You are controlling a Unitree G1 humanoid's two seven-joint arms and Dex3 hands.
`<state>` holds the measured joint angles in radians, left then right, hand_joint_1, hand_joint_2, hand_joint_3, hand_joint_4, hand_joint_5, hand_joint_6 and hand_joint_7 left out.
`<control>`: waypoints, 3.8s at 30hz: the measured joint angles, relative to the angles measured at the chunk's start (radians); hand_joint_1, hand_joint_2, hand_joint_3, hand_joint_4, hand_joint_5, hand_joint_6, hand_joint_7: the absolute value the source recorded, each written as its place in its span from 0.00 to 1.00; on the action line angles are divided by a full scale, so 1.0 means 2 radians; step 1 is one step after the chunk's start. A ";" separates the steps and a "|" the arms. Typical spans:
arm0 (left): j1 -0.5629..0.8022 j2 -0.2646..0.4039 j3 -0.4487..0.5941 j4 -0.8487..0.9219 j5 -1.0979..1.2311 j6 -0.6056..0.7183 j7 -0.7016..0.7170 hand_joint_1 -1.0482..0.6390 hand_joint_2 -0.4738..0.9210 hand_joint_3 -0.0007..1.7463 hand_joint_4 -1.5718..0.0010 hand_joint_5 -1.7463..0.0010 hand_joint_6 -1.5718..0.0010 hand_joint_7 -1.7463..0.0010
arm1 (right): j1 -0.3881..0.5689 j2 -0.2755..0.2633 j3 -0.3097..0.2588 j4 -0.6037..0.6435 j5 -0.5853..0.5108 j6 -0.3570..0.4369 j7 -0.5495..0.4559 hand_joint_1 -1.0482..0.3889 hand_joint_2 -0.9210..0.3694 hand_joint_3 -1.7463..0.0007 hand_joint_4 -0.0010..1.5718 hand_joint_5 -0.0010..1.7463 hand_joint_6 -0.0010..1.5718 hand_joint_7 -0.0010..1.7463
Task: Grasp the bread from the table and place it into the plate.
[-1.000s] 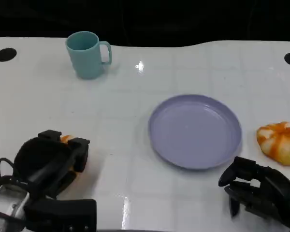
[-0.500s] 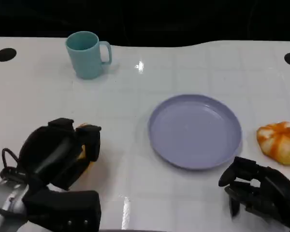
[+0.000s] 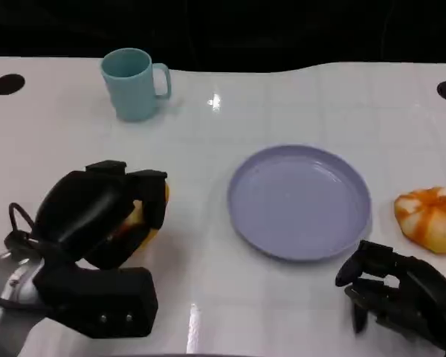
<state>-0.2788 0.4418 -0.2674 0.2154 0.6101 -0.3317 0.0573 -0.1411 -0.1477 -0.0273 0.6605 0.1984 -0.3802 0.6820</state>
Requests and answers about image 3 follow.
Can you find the orange white toy bread roll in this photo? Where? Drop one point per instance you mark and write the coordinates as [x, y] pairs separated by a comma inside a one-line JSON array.
[[431, 219], [137, 215]]

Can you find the pale green mug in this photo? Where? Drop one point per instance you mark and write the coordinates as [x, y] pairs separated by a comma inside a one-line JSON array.
[[130, 89]]

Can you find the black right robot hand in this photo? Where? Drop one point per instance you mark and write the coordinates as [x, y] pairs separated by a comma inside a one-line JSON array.
[[423, 297]]

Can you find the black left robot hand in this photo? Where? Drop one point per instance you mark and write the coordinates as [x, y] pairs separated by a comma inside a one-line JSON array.
[[81, 212]]

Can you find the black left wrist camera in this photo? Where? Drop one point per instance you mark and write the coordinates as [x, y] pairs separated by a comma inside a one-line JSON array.
[[104, 301]]

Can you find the lilac plate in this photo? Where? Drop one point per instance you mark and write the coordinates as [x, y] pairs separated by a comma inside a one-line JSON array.
[[297, 202]]

